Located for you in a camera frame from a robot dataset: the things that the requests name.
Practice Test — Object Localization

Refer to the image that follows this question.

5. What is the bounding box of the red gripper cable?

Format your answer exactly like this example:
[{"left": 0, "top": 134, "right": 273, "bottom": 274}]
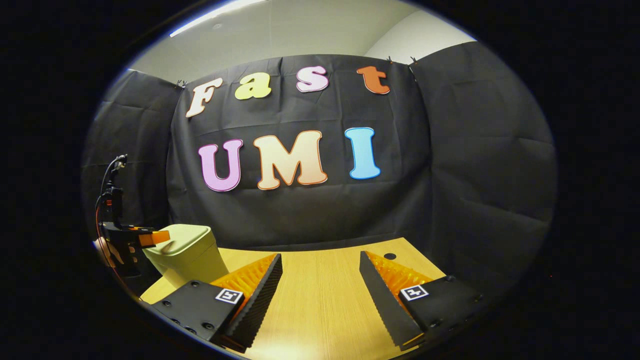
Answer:
[{"left": 94, "top": 196, "right": 127, "bottom": 282}]

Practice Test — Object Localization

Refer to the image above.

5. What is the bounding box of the wooden desktop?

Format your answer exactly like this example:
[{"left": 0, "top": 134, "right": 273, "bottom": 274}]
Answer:
[{"left": 140, "top": 237, "right": 447, "bottom": 360}]

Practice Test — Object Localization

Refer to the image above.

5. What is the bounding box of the green desktop garbage bin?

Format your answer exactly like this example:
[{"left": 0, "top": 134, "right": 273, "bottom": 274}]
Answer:
[{"left": 142, "top": 224, "right": 230, "bottom": 290}]

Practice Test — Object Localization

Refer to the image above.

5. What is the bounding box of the black backdrop cloth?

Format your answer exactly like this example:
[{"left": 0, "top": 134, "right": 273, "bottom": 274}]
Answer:
[{"left": 82, "top": 41, "right": 558, "bottom": 301}]

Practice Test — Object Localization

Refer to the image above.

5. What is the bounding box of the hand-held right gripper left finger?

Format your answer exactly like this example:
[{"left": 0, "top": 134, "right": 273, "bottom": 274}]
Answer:
[{"left": 150, "top": 252, "right": 284, "bottom": 353}]

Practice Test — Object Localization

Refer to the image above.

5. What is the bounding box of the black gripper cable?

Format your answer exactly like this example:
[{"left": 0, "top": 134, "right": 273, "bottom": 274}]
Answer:
[{"left": 99, "top": 154, "right": 129, "bottom": 197}]

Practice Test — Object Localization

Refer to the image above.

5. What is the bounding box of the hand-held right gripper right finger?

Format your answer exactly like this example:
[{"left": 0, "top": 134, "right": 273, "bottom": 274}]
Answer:
[{"left": 358, "top": 250, "right": 486, "bottom": 351}]

